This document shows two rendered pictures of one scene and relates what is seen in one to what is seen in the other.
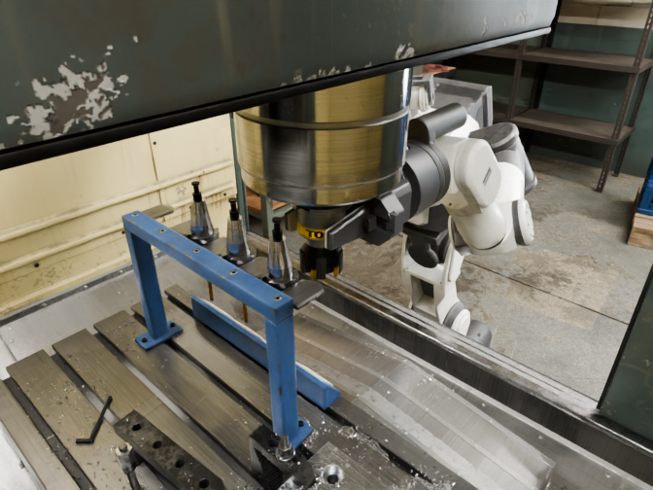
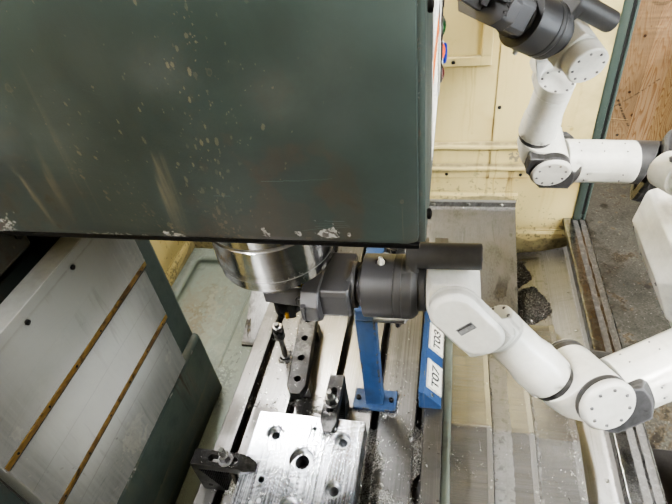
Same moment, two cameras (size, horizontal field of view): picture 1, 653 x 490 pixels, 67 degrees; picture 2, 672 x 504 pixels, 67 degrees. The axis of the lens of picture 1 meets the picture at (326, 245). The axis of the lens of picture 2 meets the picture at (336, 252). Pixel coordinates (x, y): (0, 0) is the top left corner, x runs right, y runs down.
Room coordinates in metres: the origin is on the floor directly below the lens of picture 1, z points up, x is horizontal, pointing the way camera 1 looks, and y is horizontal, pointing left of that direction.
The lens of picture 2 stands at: (0.29, -0.51, 1.95)
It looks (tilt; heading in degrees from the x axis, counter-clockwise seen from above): 41 degrees down; 64
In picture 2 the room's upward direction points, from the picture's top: 9 degrees counter-clockwise
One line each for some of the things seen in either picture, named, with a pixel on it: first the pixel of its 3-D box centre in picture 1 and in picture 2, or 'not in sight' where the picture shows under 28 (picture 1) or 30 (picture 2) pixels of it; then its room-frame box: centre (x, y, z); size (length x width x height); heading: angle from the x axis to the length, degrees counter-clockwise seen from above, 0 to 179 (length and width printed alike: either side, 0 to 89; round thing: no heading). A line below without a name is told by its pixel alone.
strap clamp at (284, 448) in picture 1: (283, 465); (333, 408); (0.51, 0.07, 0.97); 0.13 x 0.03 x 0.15; 48
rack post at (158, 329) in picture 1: (148, 285); not in sight; (0.91, 0.40, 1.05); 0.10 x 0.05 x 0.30; 138
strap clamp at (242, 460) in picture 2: not in sight; (227, 467); (0.27, 0.08, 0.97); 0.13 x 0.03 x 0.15; 138
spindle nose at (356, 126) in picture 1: (322, 113); (269, 218); (0.45, 0.00, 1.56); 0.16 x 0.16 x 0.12
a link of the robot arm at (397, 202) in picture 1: (379, 191); (352, 283); (0.53, -0.06, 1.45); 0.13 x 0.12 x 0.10; 47
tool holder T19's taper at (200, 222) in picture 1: (199, 216); not in sight; (0.84, 0.24, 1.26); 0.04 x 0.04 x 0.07
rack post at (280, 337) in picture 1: (283, 383); (370, 362); (0.62, 0.08, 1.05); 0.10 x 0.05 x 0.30; 138
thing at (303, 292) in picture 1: (303, 292); (393, 312); (0.66, 0.04, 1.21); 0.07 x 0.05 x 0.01; 138
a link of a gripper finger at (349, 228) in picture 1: (351, 230); (284, 298); (0.44, -0.03, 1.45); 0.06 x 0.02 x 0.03; 138
